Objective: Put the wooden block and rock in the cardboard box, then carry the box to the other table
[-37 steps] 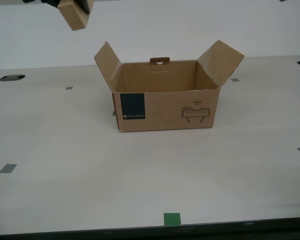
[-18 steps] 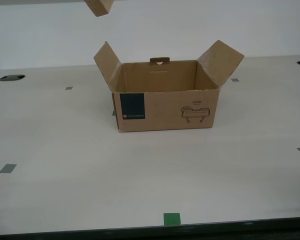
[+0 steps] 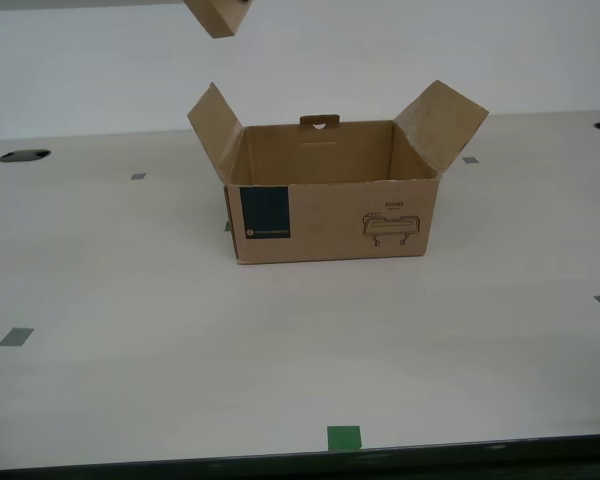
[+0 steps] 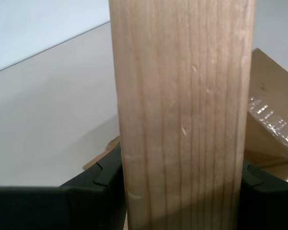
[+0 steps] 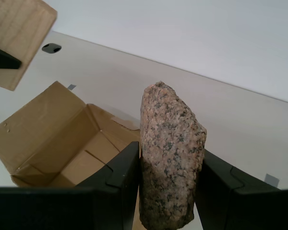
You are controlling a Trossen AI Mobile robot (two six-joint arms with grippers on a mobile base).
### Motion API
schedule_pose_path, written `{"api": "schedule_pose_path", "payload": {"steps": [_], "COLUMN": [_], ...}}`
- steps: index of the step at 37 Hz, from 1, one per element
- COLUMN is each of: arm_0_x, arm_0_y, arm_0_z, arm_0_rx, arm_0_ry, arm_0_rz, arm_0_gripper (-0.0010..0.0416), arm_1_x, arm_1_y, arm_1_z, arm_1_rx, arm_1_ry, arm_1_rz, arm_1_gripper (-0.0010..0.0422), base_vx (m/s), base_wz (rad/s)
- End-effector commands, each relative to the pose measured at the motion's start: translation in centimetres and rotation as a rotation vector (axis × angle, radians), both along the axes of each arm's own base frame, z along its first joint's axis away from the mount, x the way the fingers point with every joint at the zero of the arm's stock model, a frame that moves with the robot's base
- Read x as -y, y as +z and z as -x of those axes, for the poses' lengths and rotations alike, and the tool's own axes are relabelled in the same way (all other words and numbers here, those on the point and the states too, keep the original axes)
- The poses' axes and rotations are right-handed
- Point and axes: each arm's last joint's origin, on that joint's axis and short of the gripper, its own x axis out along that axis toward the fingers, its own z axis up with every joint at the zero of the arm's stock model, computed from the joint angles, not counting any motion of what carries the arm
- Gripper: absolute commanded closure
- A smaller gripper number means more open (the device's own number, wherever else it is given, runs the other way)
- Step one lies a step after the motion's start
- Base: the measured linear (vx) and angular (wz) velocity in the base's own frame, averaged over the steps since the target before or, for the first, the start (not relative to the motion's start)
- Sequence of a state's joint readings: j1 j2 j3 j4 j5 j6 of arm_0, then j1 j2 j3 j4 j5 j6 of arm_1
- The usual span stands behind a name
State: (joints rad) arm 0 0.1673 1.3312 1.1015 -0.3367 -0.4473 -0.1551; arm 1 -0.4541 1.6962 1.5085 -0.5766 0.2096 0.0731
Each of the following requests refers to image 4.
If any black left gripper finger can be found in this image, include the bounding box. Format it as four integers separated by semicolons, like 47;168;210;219
237;160;288;230
0;141;129;230

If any brown cardboard box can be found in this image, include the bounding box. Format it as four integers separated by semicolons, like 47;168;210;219
83;47;288;182

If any light wooden block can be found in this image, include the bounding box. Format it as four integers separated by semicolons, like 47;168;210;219
109;0;256;230

